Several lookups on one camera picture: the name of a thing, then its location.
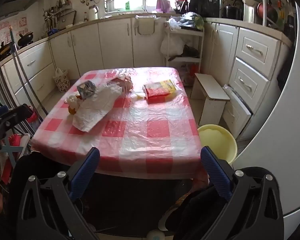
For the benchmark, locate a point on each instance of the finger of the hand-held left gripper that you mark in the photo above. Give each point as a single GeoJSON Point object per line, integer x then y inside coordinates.
{"type": "Point", "coordinates": [12, 120]}

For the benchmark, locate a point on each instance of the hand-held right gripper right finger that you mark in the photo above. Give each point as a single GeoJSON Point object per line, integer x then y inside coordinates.
{"type": "Point", "coordinates": [216, 173]}

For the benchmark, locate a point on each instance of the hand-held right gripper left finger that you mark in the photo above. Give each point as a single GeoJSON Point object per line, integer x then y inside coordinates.
{"type": "Point", "coordinates": [86, 172]}

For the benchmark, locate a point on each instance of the yellow plastic bin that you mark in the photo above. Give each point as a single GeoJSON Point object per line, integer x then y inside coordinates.
{"type": "Point", "coordinates": [220, 137]}

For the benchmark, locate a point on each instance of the white paper tissue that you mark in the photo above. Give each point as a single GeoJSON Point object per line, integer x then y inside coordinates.
{"type": "Point", "coordinates": [72, 101]}

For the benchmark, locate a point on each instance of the white plastic bag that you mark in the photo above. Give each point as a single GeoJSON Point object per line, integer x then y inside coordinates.
{"type": "Point", "coordinates": [171, 45]}
{"type": "Point", "coordinates": [97, 107]}

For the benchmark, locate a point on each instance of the drink carton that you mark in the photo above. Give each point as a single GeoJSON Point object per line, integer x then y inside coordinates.
{"type": "Point", "coordinates": [86, 90]}

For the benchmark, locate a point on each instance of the small white paper wrapper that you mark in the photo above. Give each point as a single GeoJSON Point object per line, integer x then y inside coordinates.
{"type": "Point", "coordinates": [140, 95]}

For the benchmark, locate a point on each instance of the bread roll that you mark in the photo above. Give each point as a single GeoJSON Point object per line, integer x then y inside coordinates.
{"type": "Point", "coordinates": [122, 83]}

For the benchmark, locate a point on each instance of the red and yellow packet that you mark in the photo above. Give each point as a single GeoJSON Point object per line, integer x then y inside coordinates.
{"type": "Point", "coordinates": [157, 92]}

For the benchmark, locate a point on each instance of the red plastic item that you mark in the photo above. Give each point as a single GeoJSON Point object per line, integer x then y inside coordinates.
{"type": "Point", "coordinates": [15, 140]}

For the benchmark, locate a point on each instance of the white open cabinet drawer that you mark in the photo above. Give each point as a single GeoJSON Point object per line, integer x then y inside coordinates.
{"type": "Point", "coordinates": [236, 120]}

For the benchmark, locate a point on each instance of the floral fabric bag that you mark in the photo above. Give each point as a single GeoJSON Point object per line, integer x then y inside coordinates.
{"type": "Point", "coordinates": [62, 83]}

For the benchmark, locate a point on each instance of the table with red checked cloth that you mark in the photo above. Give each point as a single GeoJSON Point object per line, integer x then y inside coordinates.
{"type": "Point", "coordinates": [145, 130]}

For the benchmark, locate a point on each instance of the white refrigerator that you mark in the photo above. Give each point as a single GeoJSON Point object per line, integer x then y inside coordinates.
{"type": "Point", "coordinates": [285, 142]}

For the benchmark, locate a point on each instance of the grey mop pole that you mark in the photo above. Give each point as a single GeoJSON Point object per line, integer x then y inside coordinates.
{"type": "Point", "coordinates": [13, 42]}

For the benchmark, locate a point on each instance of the black wok on stove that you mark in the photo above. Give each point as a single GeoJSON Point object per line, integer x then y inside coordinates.
{"type": "Point", "coordinates": [25, 38]}

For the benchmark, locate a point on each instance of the clear plastic wrap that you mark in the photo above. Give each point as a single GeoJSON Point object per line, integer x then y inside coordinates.
{"type": "Point", "coordinates": [230, 90]}

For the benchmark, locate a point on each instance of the white wooden stool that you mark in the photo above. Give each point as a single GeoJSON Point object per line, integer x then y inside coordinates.
{"type": "Point", "coordinates": [210, 87]}

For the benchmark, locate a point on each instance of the white deep cabinet drawer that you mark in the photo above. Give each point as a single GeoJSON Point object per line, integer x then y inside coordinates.
{"type": "Point", "coordinates": [247, 80]}

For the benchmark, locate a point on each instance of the red plastic bag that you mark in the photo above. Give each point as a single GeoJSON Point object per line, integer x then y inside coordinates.
{"type": "Point", "coordinates": [192, 71]}

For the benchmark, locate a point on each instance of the white shelf trolley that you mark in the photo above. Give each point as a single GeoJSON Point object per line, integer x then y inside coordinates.
{"type": "Point", "coordinates": [182, 60]}

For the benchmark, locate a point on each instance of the black cloth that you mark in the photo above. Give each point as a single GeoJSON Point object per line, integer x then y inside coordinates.
{"type": "Point", "coordinates": [286, 72]}

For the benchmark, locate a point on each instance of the white kitchen base cabinets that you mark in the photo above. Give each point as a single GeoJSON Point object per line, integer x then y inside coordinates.
{"type": "Point", "coordinates": [115, 42]}

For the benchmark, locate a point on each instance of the white shallow cabinet drawer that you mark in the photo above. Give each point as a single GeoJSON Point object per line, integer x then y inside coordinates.
{"type": "Point", "coordinates": [255, 47]}

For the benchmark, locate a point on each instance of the white thermos jug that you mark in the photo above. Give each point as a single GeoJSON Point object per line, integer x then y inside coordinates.
{"type": "Point", "coordinates": [93, 13]}

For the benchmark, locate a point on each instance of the white hanging plastic bag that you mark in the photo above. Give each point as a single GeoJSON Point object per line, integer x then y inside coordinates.
{"type": "Point", "coordinates": [171, 45]}

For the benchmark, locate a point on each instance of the plastic bag of vegetables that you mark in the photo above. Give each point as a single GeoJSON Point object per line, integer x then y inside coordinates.
{"type": "Point", "coordinates": [190, 20]}

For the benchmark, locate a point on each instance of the black cooking pot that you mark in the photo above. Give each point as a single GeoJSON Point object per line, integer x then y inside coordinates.
{"type": "Point", "coordinates": [232, 12]}

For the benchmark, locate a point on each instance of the stainless steel canister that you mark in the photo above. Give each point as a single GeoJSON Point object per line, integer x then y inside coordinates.
{"type": "Point", "coordinates": [248, 11]}

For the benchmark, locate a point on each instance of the white hanging door bin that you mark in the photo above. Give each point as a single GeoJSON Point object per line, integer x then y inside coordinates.
{"type": "Point", "coordinates": [146, 17]}

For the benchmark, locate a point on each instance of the red frying pan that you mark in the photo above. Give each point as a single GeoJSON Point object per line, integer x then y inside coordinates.
{"type": "Point", "coordinates": [262, 10]}

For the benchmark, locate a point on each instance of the black bag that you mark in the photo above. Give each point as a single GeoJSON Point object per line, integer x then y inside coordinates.
{"type": "Point", "coordinates": [197, 2]}

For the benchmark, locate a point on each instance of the purple bag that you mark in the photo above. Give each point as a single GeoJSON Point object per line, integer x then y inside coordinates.
{"type": "Point", "coordinates": [162, 5]}

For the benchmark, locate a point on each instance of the chrome faucet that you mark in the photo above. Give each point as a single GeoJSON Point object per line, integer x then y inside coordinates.
{"type": "Point", "coordinates": [145, 0]}

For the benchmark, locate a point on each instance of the wall utensil rack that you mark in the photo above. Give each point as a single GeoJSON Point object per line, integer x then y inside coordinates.
{"type": "Point", "coordinates": [52, 17]}

